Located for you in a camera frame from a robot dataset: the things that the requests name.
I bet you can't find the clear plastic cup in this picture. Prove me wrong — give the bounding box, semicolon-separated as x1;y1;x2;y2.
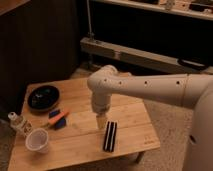
25;128;49;153

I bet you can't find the orange blue brush tool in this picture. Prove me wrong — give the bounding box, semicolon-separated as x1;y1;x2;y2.
41;110;70;129

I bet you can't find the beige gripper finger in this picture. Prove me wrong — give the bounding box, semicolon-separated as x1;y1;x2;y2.
96;114;107;129

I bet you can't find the wooden shelf board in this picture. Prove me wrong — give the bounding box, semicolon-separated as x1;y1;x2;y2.
93;0;213;21

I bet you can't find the vertical metal rod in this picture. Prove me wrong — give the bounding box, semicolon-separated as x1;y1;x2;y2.
86;0;94;41

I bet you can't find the black bowl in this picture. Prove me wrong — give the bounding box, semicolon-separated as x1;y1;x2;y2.
27;85;60;111

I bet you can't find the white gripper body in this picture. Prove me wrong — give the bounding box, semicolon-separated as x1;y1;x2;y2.
91;93;111;115

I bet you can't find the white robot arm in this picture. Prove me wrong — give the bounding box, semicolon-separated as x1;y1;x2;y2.
87;65;213;171

